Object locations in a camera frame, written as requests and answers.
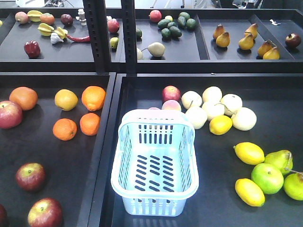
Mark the light blue plastic basket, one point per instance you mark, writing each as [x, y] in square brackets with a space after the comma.
[154, 168]

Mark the red apple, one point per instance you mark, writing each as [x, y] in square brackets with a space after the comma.
[46, 212]
[11, 114]
[31, 177]
[4, 222]

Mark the pink peach rear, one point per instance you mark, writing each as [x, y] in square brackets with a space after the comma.
[171, 105]

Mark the red apple right stand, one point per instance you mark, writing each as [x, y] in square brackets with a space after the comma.
[171, 93]

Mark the large orange right corner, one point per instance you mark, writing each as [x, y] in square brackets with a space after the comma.
[93, 98]

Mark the yellow lemon upper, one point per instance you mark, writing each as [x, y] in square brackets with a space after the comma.
[220, 125]

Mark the yellow lemon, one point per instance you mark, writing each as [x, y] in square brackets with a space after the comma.
[220, 125]
[249, 192]
[249, 153]

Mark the black right produce stand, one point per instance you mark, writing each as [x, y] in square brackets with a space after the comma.
[278, 104]

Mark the yellow grapefruit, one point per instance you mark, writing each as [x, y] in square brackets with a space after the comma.
[65, 99]

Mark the orange right front left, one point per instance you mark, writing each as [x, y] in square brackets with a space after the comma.
[65, 129]

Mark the black wooden left produce stand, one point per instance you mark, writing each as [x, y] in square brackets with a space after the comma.
[71, 166]

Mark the red chili pepper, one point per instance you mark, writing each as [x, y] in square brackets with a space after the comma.
[79, 39]

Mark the yellow lemon middle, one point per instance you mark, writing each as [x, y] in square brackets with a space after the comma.
[249, 153]

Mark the black upper right tray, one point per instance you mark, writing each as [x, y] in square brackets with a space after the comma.
[223, 41]

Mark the white garlic bulb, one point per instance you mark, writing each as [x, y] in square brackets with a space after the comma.
[54, 38]

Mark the yellow lemon lower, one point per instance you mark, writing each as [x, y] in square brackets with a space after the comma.
[249, 192]

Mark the orange behind centre apple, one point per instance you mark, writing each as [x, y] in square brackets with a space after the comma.
[26, 97]

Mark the green apple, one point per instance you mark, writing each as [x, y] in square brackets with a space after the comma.
[268, 177]

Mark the red bell pepper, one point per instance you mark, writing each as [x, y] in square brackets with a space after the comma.
[32, 49]

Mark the green pear upper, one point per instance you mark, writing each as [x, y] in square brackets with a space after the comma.
[283, 160]

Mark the green pear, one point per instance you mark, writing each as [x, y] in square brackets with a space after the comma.
[293, 185]
[283, 160]

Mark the green pear lower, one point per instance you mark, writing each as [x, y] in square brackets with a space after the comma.
[293, 185]

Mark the black perforated post right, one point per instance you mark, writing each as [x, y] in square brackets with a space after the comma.
[128, 18]

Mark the black perforated post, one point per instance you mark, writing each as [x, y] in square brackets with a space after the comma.
[128, 18]
[95, 13]

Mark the black perforated post left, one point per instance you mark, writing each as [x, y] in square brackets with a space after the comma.
[95, 13]

